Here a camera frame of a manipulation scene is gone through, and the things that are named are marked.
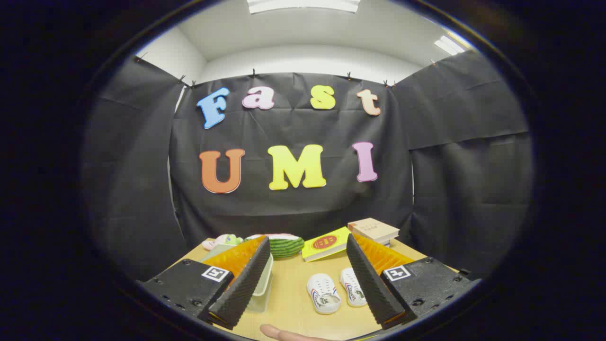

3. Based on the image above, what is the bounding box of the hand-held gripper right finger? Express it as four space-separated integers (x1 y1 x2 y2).
345 233 482 331

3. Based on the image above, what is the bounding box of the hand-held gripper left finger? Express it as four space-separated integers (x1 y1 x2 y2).
137 234 273 331

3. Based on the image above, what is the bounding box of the green fabric storage box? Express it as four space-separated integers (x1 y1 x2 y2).
199 243 275 314

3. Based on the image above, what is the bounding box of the white canvas shoe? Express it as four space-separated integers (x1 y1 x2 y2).
306 273 342 315
339 267 368 308

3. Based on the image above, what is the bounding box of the green and pink plush toy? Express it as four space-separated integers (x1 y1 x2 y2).
202 233 245 251

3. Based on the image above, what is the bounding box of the watermelon slice plush toy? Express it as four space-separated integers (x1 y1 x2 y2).
244 233 305 259

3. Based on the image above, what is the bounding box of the beige book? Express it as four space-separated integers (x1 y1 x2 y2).
348 217 401 243

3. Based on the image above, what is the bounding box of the yellow book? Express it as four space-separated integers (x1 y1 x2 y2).
301 226 352 263

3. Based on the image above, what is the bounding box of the ceiling light panel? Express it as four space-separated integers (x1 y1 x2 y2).
433 32 468 56
246 0 361 15

